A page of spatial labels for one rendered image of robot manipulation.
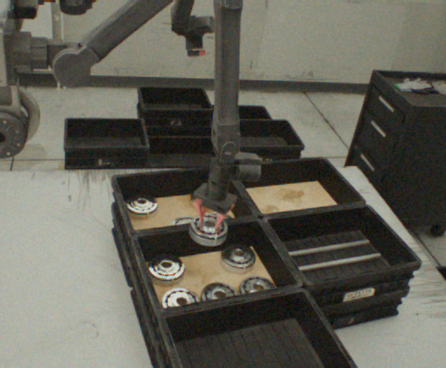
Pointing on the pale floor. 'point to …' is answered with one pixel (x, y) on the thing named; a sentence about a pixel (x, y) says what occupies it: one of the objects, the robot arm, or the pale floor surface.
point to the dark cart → (414, 149)
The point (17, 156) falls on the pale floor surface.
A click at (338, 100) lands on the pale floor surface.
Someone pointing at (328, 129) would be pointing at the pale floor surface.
